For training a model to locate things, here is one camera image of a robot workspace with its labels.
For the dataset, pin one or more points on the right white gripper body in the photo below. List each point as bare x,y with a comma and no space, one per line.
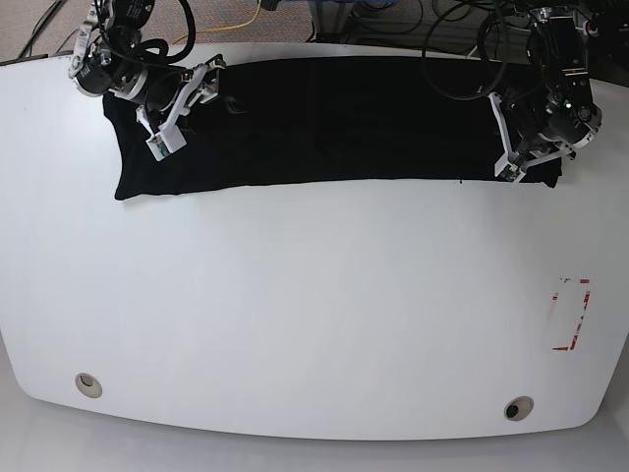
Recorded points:
174,95

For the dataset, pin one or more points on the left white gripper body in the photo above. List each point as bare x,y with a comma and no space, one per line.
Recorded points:
530,151

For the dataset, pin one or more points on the black t-shirt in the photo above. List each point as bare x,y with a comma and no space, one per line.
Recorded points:
304,120

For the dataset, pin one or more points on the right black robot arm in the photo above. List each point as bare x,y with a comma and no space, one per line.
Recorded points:
110,55

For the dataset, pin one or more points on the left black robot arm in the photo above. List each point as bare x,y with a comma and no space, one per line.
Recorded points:
555,117

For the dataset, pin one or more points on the red tape rectangle marking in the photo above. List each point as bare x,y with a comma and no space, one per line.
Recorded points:
568,309

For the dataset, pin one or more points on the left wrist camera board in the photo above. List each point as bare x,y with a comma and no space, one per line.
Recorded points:
508,173

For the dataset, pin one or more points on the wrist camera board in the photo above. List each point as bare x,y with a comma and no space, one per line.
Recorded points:
508,173
158,148

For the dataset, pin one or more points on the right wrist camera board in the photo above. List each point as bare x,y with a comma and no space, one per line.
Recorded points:
158,148

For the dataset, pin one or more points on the right table cable grommet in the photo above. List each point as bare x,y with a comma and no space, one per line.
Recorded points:
519,408

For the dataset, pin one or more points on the table cable grommet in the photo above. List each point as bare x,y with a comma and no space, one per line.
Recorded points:
519,408
88,385

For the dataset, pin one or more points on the left table cable grommet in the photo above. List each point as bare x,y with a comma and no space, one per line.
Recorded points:
88,385

